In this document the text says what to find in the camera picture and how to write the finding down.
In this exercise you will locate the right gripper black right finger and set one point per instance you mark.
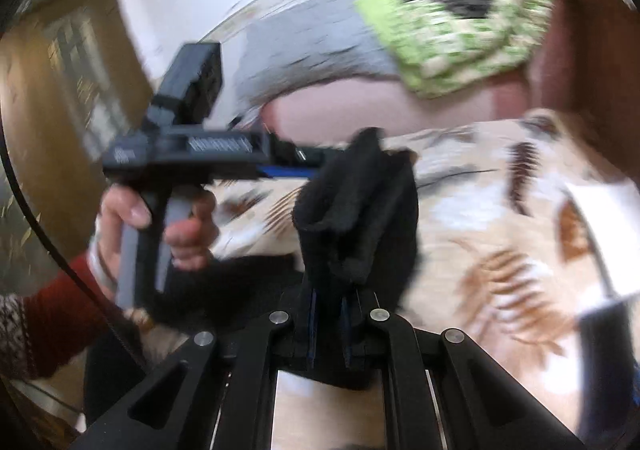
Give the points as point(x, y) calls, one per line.
point(441, 391)

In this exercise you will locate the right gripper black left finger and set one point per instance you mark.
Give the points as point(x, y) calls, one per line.
point(212, 393)

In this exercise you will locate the black pants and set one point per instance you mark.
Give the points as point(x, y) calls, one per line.
point(356, 223)

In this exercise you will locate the red sweater left forearm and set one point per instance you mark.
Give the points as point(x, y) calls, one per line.
point(43, 331)

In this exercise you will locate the wooden cabinet with glass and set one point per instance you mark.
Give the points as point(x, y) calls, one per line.
point(70, 83)

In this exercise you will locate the pink bed sheet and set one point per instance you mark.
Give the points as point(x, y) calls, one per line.
point(328, 113)

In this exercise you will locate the leaf-patterned beige fleece blanket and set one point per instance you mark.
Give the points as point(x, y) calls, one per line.
point(524, 245)

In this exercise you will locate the grey quilted pillow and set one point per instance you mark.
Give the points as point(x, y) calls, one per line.
point(313, 42)

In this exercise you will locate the green patterned folded blanket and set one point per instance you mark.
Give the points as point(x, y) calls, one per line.
point(441, 46)

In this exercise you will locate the brown headboard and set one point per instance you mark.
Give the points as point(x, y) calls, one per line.
point(590, 66)

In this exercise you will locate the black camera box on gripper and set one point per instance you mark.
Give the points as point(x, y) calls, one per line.
point(189, 88)

